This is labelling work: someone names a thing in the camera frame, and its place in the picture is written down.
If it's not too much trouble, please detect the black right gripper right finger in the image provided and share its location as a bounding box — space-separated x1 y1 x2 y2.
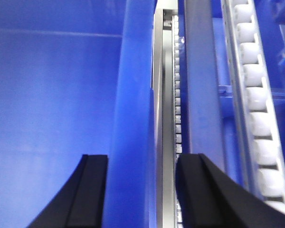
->
177 154 285 228

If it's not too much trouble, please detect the narrow roller track with guide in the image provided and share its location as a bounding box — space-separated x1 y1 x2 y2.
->
152 8 183 228

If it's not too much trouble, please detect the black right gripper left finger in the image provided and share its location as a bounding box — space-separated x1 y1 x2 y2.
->
29 154 108 228

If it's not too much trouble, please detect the dark blue neighbouring bin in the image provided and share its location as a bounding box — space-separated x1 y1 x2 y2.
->
184 0 243 184

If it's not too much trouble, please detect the light blue plastic bin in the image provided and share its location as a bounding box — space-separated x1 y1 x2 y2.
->
0 0 156 228

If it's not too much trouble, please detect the white roller track right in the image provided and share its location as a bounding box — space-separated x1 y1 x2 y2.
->
221 0 285 214

